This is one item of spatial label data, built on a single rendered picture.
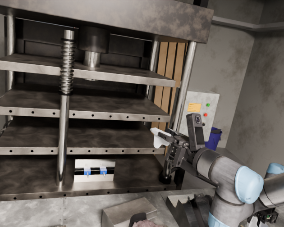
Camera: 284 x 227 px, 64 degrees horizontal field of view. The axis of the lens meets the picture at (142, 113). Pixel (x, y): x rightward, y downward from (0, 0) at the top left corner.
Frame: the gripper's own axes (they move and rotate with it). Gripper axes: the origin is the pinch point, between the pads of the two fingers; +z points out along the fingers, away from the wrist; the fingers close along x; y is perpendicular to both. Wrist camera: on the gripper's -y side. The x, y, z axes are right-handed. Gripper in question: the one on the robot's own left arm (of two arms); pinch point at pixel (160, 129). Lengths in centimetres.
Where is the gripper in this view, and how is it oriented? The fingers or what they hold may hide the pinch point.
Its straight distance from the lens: 79.2
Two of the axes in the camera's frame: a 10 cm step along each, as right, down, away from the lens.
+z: -5.9, -3.0, 7.5
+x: 7.7, 0.8, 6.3
